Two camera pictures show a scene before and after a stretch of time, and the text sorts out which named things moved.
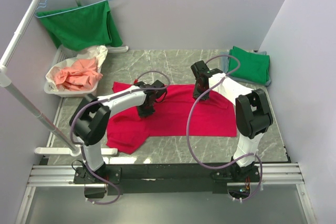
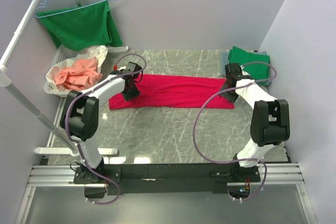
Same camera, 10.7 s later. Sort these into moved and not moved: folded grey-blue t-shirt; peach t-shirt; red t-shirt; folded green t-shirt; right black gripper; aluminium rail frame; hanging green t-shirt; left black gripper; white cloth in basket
Moved: right black gripper; red t-shirt; left black gripper
Not moved: peach t-shirt; aluminium rail frame; folded green t-shirt; folded grey-blue t-shirt; white cloth in basket; hanging green t-shirt
